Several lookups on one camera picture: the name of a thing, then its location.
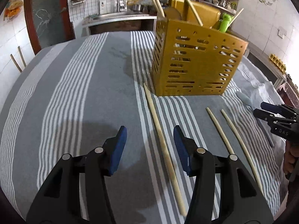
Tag light blue plastic spoon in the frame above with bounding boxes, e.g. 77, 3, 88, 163
236, 91, 275, 148

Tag green handled fork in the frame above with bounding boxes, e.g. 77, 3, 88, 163
218, 13, 233, 33

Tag thin white chopstick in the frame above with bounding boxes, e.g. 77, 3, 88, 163
229, 8, 244, 26

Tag black handled metal spoon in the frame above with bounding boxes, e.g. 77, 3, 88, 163
164, 7, 182, 21

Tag steel kitchen sink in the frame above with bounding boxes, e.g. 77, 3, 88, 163
87, 11, 150, 23

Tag person right hand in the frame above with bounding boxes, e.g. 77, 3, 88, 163
283, 141, 299, 175

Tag counter cabinet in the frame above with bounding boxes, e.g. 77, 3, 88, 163
244, 44, 287, 90

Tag yellow egg tray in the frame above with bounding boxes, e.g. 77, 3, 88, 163
269, 54, 286, 74

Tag yellow perforated utensil holder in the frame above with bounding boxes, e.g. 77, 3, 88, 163
151, 0, 249, 97

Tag grey striped tablecloth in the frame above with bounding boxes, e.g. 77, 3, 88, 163
1, 32, 287, 223

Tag dark glass wooden door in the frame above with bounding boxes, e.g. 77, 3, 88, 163
24, 0, 75, 54

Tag white soap bottle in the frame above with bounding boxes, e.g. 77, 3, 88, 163
99, 0, 107, 15

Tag hanging orange bag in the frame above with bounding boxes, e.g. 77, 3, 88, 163
4, 0, 23, 20

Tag wooden sticks against wall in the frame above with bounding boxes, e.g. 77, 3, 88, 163
10, 45, 27, 73

